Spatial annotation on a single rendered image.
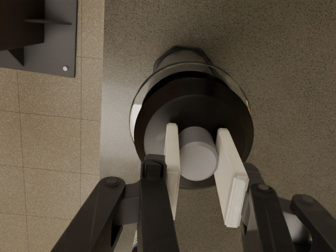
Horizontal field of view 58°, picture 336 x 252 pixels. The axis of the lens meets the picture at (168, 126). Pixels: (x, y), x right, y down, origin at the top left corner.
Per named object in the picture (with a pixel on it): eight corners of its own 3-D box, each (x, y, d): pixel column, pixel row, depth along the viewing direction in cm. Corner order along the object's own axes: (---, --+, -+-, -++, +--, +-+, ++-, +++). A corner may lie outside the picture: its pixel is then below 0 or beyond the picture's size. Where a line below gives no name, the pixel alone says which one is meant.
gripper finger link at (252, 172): (254, 212, 13) (322, 219, 13) (234, 160, 18) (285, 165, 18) (248, 239, 14) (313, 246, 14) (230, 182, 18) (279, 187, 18)
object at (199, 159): (257, 78, 24) (285, 100, 18) (236, 180, 27) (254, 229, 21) (141, 66, 24) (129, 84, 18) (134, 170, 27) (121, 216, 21)
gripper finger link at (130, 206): (161, 232, 14) (94, 226, 14) (163, 176, 18) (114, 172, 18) (164, 204, 13) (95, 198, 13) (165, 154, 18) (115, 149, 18)
